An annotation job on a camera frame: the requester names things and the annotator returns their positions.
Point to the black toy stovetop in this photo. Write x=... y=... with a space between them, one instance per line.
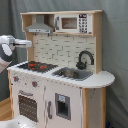
x=37 y=66

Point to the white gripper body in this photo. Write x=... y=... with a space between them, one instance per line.
x=22 y=43

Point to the red stove knob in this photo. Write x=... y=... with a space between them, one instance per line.
x=34 y=83
x=16 y=78

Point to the white oven door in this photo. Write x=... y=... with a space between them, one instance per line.
x=27 y=105

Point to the right red stove knob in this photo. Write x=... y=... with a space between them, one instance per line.
x=34 y=83

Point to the left red stove knob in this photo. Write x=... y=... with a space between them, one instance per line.
x=16 y=78

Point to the grey range hood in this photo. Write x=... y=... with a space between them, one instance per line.
x=39 y=26

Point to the grey toy sink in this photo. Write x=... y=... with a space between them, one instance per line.
x=73 y=74

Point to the black toy faucet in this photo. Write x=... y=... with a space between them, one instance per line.
x=82 y=63

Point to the wooden toy kitchen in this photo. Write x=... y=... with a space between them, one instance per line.
x=62 y=49

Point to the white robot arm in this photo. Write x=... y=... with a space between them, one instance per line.
x=7 y=44

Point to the white cabinet door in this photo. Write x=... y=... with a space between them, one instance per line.
x=63 y=106

